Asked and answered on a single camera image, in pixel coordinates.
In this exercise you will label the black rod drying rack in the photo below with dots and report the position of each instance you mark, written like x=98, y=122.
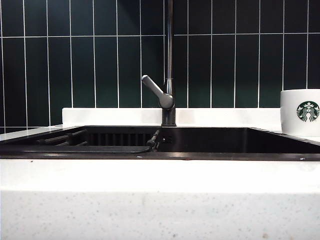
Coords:
x=56, y=138

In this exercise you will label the white Starbucks logo mug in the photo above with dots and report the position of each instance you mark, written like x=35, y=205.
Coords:
x=290, y=117

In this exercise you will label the black kitchen sink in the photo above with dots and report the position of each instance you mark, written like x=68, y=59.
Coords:
x=225, y=142

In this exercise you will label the dark metal faucet spout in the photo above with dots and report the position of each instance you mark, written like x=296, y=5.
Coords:
x=171, y=50

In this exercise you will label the black jointed rod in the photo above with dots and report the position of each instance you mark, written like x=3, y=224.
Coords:
x=153, y=138

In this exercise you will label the black flat drain tray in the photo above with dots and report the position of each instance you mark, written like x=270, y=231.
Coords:
x=75, y=149

